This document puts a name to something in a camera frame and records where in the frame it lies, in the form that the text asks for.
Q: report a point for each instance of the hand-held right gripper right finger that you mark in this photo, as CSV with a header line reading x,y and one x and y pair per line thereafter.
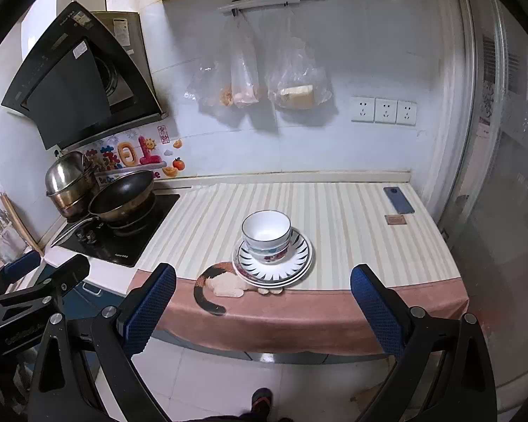
x,y
378,312

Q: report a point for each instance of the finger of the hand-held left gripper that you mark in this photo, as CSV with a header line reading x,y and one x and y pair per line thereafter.
x,y
22,263
70,270

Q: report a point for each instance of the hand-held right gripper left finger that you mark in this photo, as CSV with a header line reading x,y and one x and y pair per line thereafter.
x,y
149,307

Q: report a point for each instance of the large white floral plate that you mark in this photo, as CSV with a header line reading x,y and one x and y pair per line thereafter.
x,y
306,268

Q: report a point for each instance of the blue striped plate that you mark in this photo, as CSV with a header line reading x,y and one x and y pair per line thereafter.
x,y
297,250

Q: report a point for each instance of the black rimmed white bowl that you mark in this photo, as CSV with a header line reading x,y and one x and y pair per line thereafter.
x,y
264,228

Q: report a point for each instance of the black cooktop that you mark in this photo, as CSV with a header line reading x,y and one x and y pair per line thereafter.
x,y
127,250

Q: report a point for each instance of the striped tablecloth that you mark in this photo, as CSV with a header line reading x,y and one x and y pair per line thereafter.
x,y
356,237

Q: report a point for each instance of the black frying pan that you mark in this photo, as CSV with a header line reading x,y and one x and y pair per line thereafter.
x,y
123,193

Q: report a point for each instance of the brown cloth label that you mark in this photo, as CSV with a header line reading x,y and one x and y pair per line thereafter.
x,y
396,220

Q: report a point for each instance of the stainless steel pot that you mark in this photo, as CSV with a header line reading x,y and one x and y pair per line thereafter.
x,y
68,176

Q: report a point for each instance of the blue smartphone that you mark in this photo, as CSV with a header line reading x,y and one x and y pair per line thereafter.
x,y
399,200

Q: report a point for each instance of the person's sandal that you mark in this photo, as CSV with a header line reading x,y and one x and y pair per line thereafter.
x,y
262,400

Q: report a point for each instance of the black range hood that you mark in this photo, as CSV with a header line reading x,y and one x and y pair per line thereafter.
x,y
70,88

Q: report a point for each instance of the sliding glass door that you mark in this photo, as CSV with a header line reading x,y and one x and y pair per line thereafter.
x,y
510,184

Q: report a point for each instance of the clear plastic bag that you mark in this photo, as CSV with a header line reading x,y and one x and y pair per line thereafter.
x,y
297,83
245,74
209,83

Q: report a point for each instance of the colourful wall sticker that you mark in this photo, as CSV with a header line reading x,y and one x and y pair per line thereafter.
x,y
132,151

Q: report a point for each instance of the white wall socket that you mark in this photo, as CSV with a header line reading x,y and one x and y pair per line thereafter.
x,y
406,113
385,110
363,109

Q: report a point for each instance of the white wall rack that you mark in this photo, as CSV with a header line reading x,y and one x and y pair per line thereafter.
x,y
259,3

